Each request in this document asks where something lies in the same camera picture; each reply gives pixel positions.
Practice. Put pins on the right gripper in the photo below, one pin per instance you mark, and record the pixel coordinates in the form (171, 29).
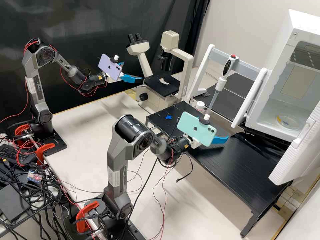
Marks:
(193, 144)

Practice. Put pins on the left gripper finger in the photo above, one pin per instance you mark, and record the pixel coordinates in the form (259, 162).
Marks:
(131, 78)
(121, 64)

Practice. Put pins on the petri dish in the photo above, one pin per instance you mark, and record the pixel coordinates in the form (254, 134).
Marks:
(290, 122)

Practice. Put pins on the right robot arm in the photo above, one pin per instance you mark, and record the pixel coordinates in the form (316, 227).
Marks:
(120, 150)

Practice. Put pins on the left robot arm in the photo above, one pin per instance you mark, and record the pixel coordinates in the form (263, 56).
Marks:
(31, 75)

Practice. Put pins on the cream microscope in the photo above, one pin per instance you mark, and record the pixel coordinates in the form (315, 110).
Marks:
(162, 85)

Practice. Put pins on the white-capped bottle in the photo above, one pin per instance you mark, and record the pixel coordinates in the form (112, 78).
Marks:
(200, 105)

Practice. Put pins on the black platform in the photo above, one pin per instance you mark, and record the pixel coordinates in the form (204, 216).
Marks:
(237, 170)
(225, 105)
(240, 82)

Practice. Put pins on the pipette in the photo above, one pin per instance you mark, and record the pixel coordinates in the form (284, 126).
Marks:
(228, 66)

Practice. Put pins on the incubator door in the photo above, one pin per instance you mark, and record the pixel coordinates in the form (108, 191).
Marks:
(295, 155)

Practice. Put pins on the white incubator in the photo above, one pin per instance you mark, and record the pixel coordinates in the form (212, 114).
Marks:
(280, 62)

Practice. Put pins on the orange clamp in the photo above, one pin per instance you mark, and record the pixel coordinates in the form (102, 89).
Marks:
(45, 148)
(85, 212)
(20, 131)

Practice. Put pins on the small circuit board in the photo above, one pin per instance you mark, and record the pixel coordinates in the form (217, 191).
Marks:
(34, 175)

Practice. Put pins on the black power adapter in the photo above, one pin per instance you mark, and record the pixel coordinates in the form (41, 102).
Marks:
(12, 202)
(15, 155)

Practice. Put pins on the left wrist camera phone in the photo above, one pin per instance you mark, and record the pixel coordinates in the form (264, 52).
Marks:
(110, 67)

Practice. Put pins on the wrist camera phone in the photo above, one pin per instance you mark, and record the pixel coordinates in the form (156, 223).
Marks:
(195, 127)
(110, 67)

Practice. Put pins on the right wrist camera phone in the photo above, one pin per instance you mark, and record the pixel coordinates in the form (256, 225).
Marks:
(195, 127)

